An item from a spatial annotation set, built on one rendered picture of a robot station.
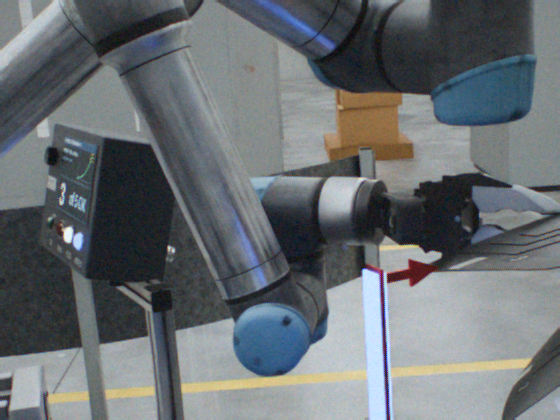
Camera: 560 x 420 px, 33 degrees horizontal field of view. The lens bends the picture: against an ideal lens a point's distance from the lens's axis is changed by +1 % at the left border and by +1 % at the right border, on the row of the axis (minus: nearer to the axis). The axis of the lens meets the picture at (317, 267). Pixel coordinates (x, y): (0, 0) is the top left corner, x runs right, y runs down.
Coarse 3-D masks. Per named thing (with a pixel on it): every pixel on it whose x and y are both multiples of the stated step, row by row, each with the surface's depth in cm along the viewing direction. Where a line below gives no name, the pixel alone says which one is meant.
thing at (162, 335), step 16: (160, 288) 122; (160, 320) 123; (160, 336) 123; (160, 352) 124; (176, 352) 125; (160, 368) 124; (176, 368) 125; (160, 384) 125; (176, 384) 126; (160, 400) 126; (176, 400) 126; (160, 416) 127; (176, 416) 127
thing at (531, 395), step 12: (552, 336) 117; (540, 348) 120; (552, 348) 112; (540, 360) 113; (552, 360) 109; (528, 372) 114; (540, 372) 110; (552, 372) 107; (516, 384) 115; (540, 384) 107; (552, 384) 105; (516, 396) 110; (528, 396) 107; (540, 396) 105; (504, 408) 111; (516, 408) 107; (528, 408) 105
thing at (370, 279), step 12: (372, 276) 75; (372, 288) 75; (372, 300) 75; (372, 312) 76; (372, 324) 76; (372, 336) 76; (372, 348) 77; (372, 360) 77; (372, 372) 78; (372, 384) 78; (372, 396) 78; (384, 396) 77; (372, 408) 79; (384, 408) 77
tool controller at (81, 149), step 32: (64, 128) 137; (64, 160) 135; (96, 160) 122; (128, 160) 122; (96, 192) 121; (128, 192) 123; (160, 192) 125; (96, 224) 122; (128, 224) 124; (160, 224) 126; (64, 256) 131; (96, 256) 123; (128, 256) 125; (160, 256) 127
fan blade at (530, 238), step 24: (552, 216) 92; (480, 240) 92; (504, 240) 87; (528, 240) 84; (552, 240) 83; (432, 264) 89; (456, 264) 83; (480, 264) 79; (504, 264) 77; (528, 264) 75; (552, 264) 74
